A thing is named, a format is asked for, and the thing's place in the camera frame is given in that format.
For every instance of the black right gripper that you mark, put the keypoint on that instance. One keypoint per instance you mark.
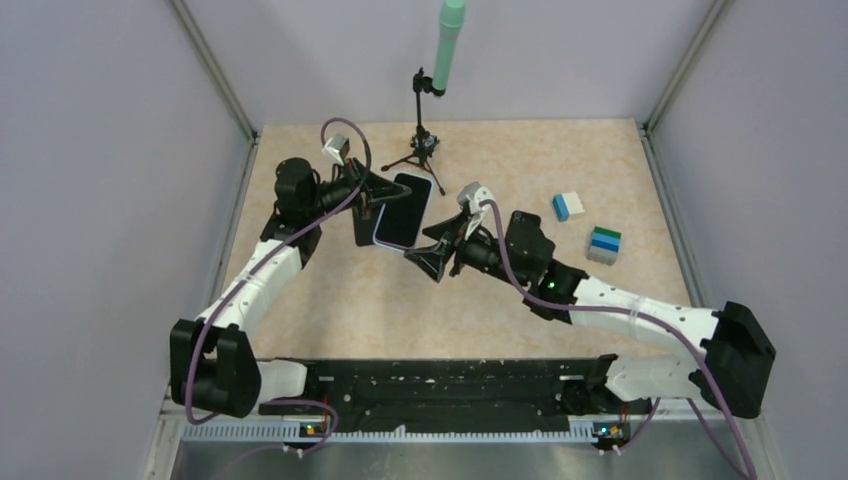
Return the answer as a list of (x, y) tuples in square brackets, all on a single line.
[(432, 258)]

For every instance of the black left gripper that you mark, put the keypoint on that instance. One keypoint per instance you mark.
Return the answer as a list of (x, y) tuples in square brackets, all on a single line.
[(367, 187)]

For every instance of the light blue phone case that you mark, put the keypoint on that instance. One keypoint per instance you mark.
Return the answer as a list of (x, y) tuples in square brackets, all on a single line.
[(404, 212)]

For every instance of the black phone case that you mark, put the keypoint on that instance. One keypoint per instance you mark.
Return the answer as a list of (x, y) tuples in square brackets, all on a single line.
[(524, 220)]

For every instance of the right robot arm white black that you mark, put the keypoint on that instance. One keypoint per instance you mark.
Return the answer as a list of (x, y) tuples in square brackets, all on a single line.
[(722, 356)]

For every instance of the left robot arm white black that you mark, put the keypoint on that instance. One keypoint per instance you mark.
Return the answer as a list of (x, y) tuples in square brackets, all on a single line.
[(212, 363)]

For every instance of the black mini tripod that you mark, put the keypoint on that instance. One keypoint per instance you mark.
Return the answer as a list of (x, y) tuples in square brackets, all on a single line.
[(422, 143)]

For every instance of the blue white toy block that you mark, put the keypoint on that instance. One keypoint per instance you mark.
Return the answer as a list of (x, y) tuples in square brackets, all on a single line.
[(567, 205)]

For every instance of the green blue grey block stack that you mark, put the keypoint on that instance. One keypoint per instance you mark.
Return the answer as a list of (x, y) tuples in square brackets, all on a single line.
[(603, 245)]

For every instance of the mint green microphone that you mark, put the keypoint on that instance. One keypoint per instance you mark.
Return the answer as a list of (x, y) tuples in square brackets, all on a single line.
[(451, 21)]

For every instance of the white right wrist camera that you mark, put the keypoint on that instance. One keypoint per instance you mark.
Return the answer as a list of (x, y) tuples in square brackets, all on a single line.
[(471, 198)]

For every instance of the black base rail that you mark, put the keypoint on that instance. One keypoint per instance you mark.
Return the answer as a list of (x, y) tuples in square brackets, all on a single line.
[(479, 396)]

